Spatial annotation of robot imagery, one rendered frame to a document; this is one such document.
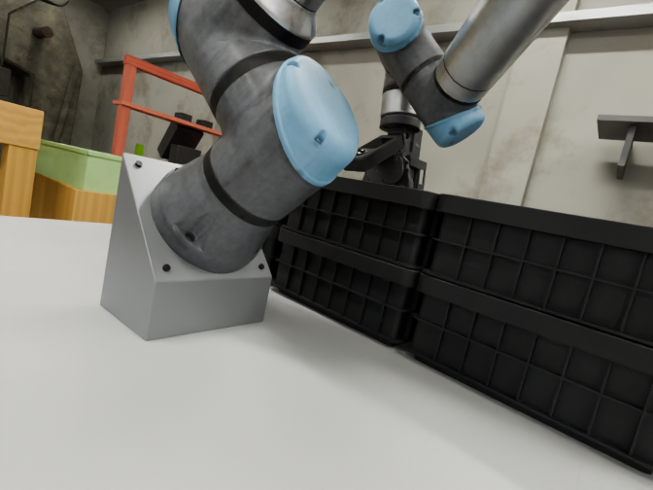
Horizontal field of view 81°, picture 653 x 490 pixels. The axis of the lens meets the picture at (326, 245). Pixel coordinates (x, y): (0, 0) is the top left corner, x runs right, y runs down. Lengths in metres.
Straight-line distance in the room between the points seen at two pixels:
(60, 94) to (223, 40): 6.95
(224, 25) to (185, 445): 0.37
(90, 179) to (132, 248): 1.68
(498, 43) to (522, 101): 2.77
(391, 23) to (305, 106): 0.27
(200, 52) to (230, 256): 0.22
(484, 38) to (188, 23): 0.31
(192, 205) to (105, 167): 1.74
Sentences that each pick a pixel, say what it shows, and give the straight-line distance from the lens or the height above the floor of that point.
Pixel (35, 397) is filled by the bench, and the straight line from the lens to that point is 0.38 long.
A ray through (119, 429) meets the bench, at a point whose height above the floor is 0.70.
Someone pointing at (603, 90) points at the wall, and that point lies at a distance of 3.30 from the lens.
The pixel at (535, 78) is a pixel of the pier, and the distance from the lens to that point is 3.30.
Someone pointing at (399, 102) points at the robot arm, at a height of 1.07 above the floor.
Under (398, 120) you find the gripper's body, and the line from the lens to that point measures 0.68.
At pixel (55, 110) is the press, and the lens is 7.33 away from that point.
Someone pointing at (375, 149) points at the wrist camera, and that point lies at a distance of 0.63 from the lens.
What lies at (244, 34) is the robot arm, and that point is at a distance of 0.44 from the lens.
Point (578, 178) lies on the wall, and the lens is 3.16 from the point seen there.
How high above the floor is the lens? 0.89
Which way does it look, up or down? 7 degrees down
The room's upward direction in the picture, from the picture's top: 12 degrees clockwise
